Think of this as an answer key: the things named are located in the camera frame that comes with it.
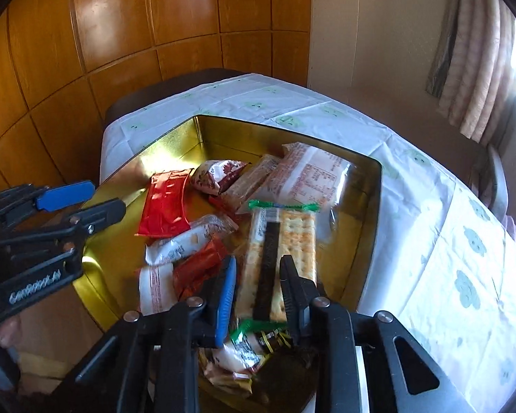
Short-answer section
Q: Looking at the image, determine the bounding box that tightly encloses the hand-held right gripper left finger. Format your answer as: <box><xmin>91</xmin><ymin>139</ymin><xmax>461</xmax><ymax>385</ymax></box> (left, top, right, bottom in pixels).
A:
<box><xmin>47</xmin><ymin>255</ymin><xmax>238</xmax><ymax>413</ymax></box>

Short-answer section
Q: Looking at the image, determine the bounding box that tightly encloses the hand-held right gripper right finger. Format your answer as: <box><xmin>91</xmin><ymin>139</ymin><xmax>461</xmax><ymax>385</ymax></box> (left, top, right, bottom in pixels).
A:
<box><xmin>279</xmin><ymin>255</ymin><xmax>474</xmax><ymax>413</ymax></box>

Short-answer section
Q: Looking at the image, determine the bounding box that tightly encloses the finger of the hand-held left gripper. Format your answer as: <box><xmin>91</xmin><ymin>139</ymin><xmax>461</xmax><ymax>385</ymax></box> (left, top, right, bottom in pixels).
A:
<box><xmin>0</xmin><ymin>181</ymin><xmax>96</xmax><ymax>226</ymax></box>
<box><xmin>0</xmin><ymin>199</ymin><xmax>127</xmax><ymax>259</ymax></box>

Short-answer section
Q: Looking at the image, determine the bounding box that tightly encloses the black gold snack packet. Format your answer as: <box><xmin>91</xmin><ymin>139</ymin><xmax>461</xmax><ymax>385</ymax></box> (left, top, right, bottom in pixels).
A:
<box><xmin>241</xmin><ymin>329</ymin><xmax>293</xmax><ymax>353</ymax></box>

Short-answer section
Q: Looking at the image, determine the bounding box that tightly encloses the red orange snack packet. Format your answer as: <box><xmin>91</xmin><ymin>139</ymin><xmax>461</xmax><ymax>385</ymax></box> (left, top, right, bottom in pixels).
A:
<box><xmin>172</xmin><ymin>236</ymin><xmax>230</xmax><ymax>299</ymax></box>

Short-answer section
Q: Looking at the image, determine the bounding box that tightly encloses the white orange snack packet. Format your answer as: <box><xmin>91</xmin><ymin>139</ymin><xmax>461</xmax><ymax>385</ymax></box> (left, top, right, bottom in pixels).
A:
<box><xmin>211</xmin><ymin>340</ymin><xmax>263</xmax><ymax>373</ymax></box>

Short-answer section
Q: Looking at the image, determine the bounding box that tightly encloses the cracker packet with green ends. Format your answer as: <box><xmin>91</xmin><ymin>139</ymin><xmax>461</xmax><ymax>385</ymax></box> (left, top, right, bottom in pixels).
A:
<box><xmin>230</xmin><ymin>200</ymin><xmax>319</xmax><ymax>340</ymax></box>

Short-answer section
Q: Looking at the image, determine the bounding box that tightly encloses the small white snack packet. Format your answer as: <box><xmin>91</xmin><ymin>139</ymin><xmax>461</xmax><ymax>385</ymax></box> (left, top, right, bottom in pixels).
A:
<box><xmin>138</xmin><ymin>262</ymin><xmax>179</xmax><ymax>316</ymax></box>

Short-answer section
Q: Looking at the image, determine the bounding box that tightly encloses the orange nut snack packet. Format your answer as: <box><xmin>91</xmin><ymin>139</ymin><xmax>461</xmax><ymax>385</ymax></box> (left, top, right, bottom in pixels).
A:
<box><xmin>198</xmin><ymin>348</ymin><xmax>254</xmax><ymax>396</ymax></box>

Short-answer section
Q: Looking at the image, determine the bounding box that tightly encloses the long white snack packet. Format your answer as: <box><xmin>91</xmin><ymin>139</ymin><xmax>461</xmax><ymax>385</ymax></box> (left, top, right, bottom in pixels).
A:
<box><xmin>145</xmin><ymin>214</ymin><xmax>239</xmax><ymax>265</ymax></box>

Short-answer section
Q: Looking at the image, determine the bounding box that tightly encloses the white red-patterned snack packet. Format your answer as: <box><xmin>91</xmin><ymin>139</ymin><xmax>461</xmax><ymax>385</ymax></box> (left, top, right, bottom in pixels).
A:
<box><xmin>190</xmin><ymin>159</ymin><xmax>248</xmax><ymax>194</ymax></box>

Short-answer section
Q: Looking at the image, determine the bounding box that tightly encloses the large clear red-print packet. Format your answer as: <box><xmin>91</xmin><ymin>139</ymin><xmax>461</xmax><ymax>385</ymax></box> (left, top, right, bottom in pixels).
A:
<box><xmin>236</xmin><ymin>142</ymin><xmax>353</xmax><ymax>216</ymax></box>

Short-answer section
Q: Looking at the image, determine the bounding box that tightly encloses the rice bar with red ends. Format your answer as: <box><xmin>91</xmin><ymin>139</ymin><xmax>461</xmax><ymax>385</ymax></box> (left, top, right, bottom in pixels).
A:
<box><xmin>219</xmin><ymin>154</ymin><xmax>280</xmax><ymax>213</ymax></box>

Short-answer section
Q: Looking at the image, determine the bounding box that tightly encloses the gold tin box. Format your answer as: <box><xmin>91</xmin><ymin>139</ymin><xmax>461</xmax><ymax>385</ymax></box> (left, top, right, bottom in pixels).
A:
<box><xmin>71</xmin><ymin>115</ymin><xmax>383</xmax><ymax>413</ymax></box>

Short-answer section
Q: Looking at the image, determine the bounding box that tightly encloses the person's left hand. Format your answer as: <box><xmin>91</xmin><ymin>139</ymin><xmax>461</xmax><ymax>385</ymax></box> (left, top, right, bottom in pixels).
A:
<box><xmin>0</xmin><ymin>315</ymin><xmax>22</xmax><ymax>349</ymax></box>

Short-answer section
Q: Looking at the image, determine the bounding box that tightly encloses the white green-print tablecloth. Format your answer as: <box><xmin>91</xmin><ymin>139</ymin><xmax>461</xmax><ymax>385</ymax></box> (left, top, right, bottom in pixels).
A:
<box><xmin>100</xmin><ymin>73</ymin><xmax>516</xmax><ymax>413</ymax></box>

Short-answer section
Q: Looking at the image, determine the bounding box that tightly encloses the wooden wardrobe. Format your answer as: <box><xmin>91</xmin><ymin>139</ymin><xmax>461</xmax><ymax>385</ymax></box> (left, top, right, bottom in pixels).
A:
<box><xmin>0</xmin><ymin>0</ymin><xmax>312</xmax><ymax>207</ymax></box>

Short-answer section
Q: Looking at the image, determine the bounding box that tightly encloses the grey yellow blue sofa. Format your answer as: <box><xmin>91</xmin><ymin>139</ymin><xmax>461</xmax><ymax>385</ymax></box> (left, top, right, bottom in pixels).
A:
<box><xmin>473</xmin><ymin>95</ymin><xmax>516</xmax><ymax>242</ymax></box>

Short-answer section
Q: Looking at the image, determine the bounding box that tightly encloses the pink patterned curtain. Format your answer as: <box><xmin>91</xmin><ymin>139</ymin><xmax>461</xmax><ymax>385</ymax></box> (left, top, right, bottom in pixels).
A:
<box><xmin>426</xmin><ymin>0</ymin><xmax>516</xmax><ymax>144</ymax></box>

